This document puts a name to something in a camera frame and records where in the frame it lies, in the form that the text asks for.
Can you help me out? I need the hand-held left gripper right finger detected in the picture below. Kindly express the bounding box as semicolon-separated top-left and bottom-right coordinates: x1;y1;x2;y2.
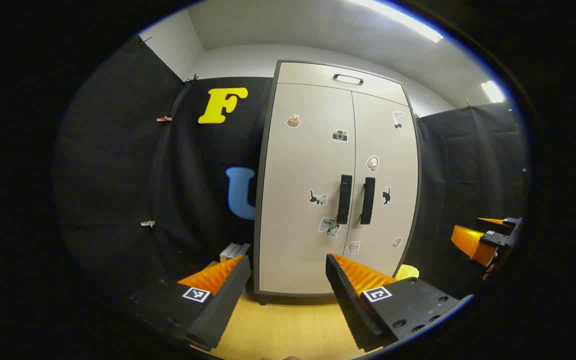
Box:
325;253;474;353

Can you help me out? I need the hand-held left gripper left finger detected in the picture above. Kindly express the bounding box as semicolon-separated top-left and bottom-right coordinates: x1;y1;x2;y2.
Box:
128;255;252;352

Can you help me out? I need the black door handle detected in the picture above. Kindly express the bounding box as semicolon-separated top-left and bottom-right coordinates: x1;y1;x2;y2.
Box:
360;177;376;225
336;174;353;225

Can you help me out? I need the white shoe cabinet door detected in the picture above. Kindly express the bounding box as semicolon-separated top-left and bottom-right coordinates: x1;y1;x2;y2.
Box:
343;91;420;281
259;82;356;296

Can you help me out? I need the white double-door shoe cabinet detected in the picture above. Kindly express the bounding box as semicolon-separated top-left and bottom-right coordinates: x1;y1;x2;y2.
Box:
254;60;423;306

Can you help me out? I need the white cabinet drawer front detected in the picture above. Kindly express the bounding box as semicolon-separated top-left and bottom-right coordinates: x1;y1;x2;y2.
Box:
276;62;410;107

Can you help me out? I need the black backdrop cloth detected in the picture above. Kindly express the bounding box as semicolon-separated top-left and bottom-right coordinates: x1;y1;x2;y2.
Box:
408;102;529;296
53;35;275;301

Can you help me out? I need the yellow soft object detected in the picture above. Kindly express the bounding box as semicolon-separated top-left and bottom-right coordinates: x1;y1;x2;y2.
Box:
395;264;420;281

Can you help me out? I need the short ceiling light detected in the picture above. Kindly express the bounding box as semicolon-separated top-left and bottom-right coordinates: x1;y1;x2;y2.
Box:
480;80;506;104

